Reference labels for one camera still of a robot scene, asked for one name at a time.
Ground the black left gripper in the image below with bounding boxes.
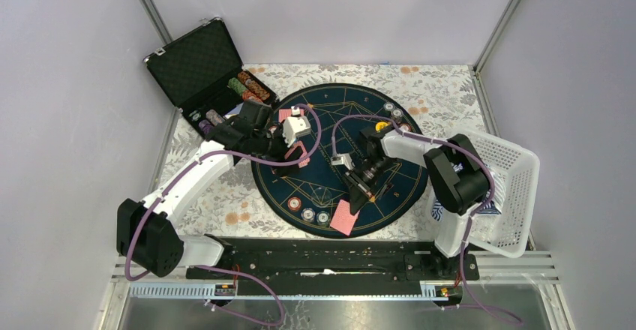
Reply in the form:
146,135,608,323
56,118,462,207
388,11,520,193
252,121,303,176

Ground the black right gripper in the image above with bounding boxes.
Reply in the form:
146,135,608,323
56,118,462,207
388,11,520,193
342,157,396,216

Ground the red backed card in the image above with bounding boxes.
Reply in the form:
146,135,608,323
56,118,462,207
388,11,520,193
329,199,360,236
277,107,305,124

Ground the red backed card bottom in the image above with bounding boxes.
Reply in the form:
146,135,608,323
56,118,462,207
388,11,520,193
329,199,360,236

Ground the blue yellow chip stack bottom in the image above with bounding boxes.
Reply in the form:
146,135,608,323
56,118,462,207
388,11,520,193
315,211,331,227

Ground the yellow big blind button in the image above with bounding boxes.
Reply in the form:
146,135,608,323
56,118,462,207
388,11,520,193
375,121,391,132

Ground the red chip stack bottom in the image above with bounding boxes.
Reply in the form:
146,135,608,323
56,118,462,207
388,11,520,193
287,196,302,212

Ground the red chip stack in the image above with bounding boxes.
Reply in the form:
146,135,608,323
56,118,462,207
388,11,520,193
287,196,302,212
400,123,412,132

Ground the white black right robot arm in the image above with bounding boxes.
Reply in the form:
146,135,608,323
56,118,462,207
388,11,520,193
331,127,496,279

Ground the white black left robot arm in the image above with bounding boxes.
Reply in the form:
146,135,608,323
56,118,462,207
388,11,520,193
115,100,317,281

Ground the clear dealer button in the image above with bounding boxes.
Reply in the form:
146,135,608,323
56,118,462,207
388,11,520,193
309,186,333,209

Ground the red chip row in case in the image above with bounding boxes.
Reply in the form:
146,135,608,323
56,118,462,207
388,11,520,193
241,90,263,104

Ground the round dark blue poker mat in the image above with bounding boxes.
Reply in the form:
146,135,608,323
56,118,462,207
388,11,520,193
252,83,428,239

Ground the brown chip row in case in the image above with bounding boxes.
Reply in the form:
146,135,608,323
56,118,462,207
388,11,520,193
237,71,270,101

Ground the purple chip row in case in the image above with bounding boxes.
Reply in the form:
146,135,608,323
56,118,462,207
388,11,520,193
197,109,227,137

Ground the green chip row in case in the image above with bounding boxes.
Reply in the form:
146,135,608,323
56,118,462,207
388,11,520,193
227,77,248,96

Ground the blue white striped cloth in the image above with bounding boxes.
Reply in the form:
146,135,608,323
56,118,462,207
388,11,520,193
430,198,445,222

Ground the black aluminium chip case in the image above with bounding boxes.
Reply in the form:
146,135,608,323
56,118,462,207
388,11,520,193
143,17,280,137

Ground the floral patterned tablecloth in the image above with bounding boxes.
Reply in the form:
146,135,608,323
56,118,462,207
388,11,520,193
151,64,485,241

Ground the white plastic laundry basket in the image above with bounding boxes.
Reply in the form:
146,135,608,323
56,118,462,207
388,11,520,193
424,126,541,260

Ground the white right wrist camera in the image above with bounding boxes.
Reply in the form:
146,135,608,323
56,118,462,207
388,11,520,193
331,153,354,170

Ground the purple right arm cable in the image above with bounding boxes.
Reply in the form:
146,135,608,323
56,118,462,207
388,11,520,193
330,115,525,330

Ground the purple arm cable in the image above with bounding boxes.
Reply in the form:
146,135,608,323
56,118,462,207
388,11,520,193
124,103,324,326
330,115,525,330

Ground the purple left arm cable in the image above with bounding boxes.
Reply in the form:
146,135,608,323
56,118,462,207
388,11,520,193
124,103,324,326

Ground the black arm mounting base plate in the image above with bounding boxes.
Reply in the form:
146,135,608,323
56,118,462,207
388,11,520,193
136,235,481,296

